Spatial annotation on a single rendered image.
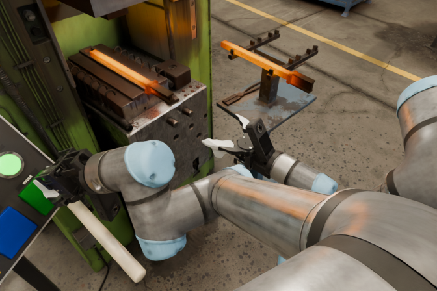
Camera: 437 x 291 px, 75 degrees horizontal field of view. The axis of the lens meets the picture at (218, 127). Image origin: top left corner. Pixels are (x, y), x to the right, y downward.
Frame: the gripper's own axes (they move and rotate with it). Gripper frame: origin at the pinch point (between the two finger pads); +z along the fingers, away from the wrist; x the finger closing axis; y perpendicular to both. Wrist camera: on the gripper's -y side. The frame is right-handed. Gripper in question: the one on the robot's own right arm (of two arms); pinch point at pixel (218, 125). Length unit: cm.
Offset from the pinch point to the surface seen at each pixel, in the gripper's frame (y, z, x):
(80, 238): 59, 40, -42
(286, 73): 0.7, -0.2, 37.9
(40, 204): -0.2, 12.9, -45.9
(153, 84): -1.2, 29.1, 0.3
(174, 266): 100, 17, -16
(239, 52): 1.1, 23.1, 40.2
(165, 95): -1.2, 21.4, -1.3
